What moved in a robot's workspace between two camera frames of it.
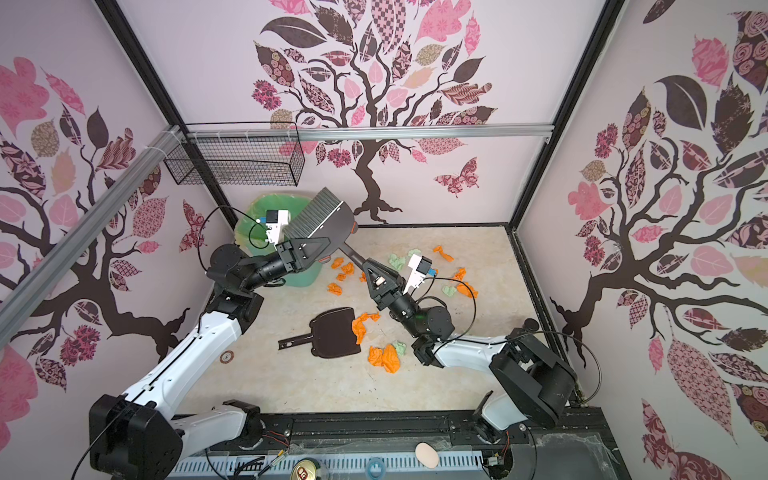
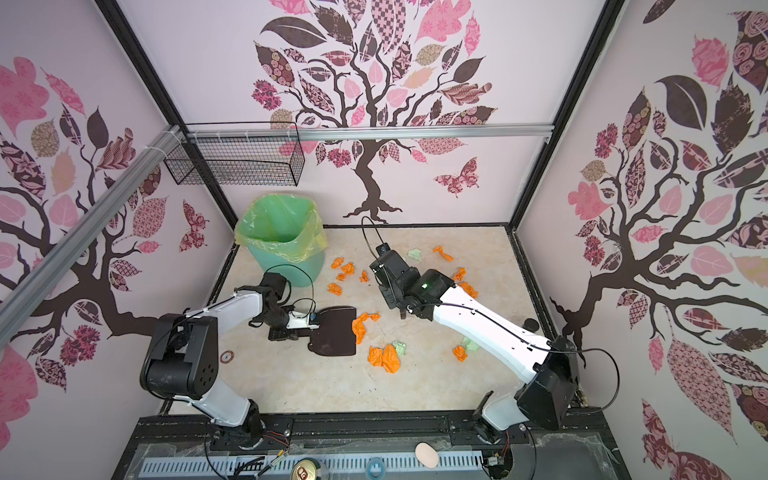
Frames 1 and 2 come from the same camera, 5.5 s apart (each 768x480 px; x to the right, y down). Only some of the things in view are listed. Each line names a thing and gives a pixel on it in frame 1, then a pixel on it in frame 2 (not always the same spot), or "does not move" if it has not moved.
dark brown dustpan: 332,334 does not move
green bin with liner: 251,231 does not move
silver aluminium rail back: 331,132 does not move
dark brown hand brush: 326,217 to 382,249
